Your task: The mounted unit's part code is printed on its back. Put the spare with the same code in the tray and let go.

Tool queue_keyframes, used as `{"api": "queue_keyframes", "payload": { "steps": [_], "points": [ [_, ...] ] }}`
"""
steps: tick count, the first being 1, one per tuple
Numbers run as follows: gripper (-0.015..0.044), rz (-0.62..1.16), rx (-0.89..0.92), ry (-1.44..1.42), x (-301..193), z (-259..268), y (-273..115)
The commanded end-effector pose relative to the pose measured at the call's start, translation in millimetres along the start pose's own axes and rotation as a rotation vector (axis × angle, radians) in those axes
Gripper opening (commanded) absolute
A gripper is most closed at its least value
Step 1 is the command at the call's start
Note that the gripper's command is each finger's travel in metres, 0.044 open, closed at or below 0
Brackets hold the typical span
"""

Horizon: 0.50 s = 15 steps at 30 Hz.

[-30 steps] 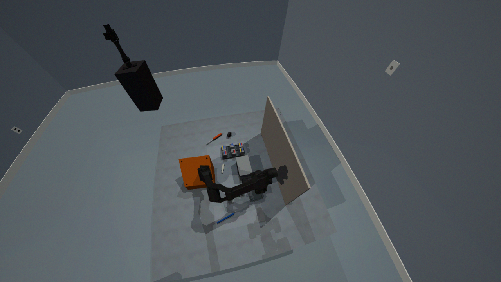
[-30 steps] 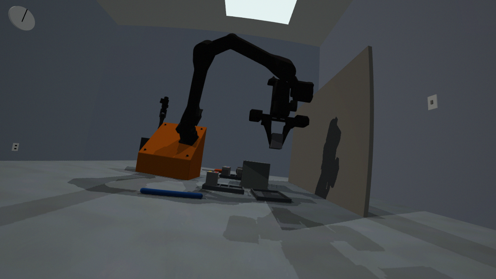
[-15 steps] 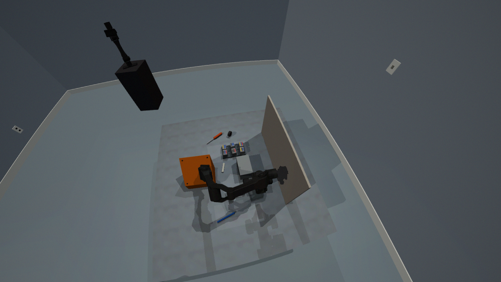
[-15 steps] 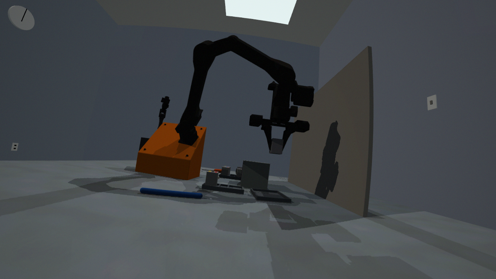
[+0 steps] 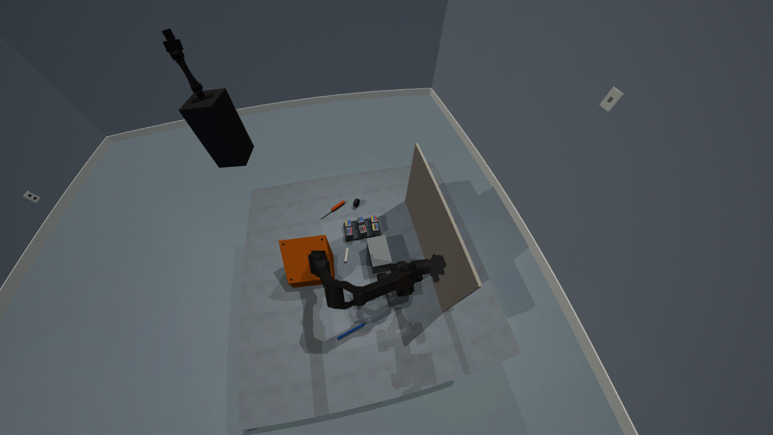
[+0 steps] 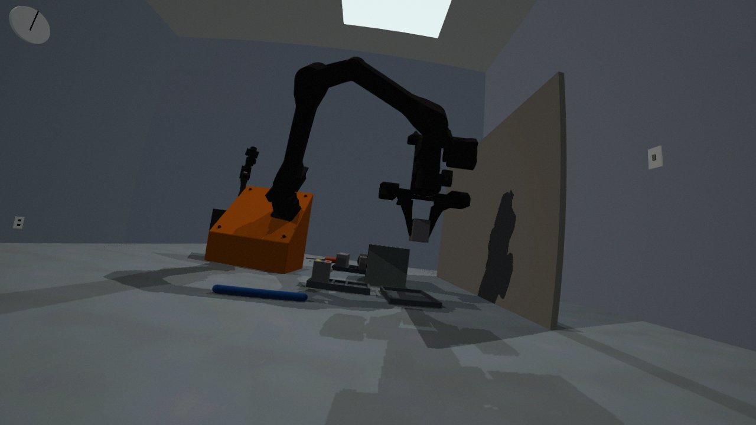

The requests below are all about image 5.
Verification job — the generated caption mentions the beige flat panel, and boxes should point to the beige flat panel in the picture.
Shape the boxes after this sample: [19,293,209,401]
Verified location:
[405,143,482,312]

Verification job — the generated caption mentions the orange-handled screwdriver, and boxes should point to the orange-handled screwdriver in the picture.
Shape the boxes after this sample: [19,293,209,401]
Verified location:
[321,201,345,218]

